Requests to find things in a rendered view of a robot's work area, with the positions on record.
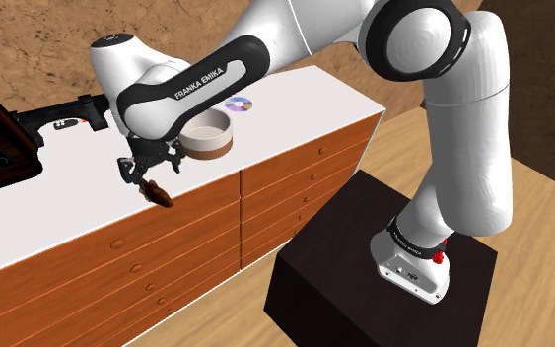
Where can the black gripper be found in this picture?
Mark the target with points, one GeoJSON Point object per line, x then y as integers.
{"type": "Point", "coordinates": [151, 148]}

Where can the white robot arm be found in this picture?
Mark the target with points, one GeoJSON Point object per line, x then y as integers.
{"type": "Point", "coordinates": [469, 144]}

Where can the small brown lumpy object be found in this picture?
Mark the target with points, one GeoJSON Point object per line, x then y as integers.
{"type": "Point", "coordinates": [158, 194]}

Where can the white and brown bowl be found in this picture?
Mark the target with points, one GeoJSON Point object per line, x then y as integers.
{"type": "Point", "coordinates": [207, 137]}

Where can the small black and white gadget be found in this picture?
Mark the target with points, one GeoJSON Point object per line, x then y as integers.
{"type": "Point", "coordinates": [64, 125]}

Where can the shiny compact disc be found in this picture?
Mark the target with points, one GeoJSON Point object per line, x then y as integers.
{"type": "Point", "coordinates": [238, 104]}

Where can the wooden white-topped chest of drawers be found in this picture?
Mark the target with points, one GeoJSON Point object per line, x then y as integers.
{"type": "Point", "coordinates": [89, 269]}

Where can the dark robot stand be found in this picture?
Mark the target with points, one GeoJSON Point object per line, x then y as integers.
{"type": "Point", "coordinates": [354, 288]}

